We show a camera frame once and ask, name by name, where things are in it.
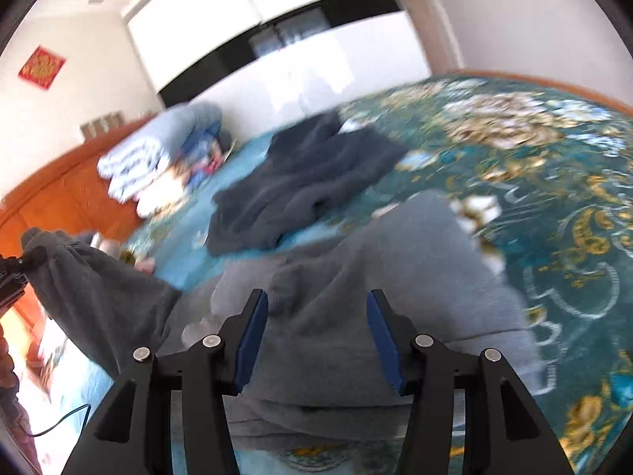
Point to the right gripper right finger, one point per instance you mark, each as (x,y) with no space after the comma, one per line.
(506,432)

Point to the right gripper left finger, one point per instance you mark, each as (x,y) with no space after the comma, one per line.
(130,432)

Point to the grey-blue sweatshirt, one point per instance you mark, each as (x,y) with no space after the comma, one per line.
(318,376)

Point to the operator hand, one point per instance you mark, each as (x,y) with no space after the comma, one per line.
(8,378)

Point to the orange wooden headboard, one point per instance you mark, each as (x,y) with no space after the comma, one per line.
(68,194)

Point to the light blue folded quilt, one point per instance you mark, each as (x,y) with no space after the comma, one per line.
(166,138)

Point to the colourful folded blanket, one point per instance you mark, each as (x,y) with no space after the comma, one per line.
(206,153)

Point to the teal floral bedspread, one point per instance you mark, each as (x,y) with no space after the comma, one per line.
(546,176)

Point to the dark navy fleece garment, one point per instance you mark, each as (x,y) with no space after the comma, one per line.
(310,169)

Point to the white and black wardrobe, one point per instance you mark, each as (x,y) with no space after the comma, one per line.
(267,63)

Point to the wall switch panel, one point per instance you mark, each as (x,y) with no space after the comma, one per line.
(101,125)

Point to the red paper wall decoration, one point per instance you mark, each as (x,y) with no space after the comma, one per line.
(41,68)

